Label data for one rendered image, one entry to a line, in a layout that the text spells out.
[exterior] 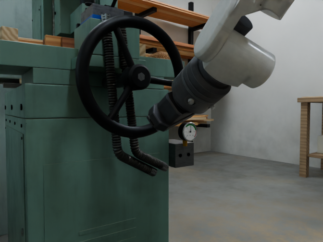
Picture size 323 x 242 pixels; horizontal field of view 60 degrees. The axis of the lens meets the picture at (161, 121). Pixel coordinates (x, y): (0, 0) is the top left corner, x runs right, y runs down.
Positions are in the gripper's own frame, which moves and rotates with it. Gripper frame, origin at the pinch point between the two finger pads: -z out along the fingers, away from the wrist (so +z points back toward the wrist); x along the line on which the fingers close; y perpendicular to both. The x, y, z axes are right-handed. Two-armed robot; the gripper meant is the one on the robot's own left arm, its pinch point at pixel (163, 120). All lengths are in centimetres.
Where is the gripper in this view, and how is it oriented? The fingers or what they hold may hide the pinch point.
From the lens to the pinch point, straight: 62.5
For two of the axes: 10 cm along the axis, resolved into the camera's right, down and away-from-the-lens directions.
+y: -5.5, -8.2, 1.6
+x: 6.9, -3.3, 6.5
